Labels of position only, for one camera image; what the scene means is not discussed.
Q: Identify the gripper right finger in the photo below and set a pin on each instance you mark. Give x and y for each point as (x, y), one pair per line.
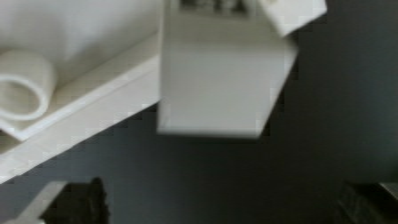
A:
(367, 203)

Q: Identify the white square tabletop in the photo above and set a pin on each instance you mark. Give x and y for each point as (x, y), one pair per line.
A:
(74, 44)

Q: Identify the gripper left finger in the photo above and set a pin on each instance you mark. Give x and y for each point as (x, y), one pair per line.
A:
(71, 203)

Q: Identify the white U-shaped obstacle fence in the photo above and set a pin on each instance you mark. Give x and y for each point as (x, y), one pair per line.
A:
(129, 99)

